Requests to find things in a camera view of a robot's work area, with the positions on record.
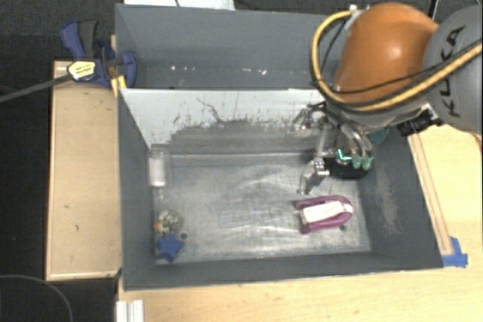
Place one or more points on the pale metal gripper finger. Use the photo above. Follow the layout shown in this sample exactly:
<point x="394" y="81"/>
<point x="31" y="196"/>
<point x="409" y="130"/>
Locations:
<point x="314" y="181"/>
<point x="306" y="177"/>

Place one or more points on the purple and white stapler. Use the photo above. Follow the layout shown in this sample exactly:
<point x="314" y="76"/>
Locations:
<point x="324" y="213"/>

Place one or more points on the grey metal bin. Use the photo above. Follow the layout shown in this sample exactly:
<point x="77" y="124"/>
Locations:
<point x="241" y="200"/>

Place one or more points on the speckled toy animal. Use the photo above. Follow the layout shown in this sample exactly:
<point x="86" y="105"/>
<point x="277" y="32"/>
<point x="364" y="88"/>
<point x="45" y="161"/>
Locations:
<point x="170" y="221"/>

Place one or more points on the clear glass jar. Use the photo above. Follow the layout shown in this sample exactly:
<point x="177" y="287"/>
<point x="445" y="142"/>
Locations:
<point x="158" y="167"/>

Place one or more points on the blue star block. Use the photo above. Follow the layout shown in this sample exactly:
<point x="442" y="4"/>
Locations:
<point x="169" y="247"/>

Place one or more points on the pale wood board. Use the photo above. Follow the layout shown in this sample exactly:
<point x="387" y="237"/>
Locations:
<point x="85" y="181"/>

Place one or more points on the black cylinder on white bracket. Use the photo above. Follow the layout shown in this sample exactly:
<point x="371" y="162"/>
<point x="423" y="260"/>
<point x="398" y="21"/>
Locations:
<point x="415" y="124"/>

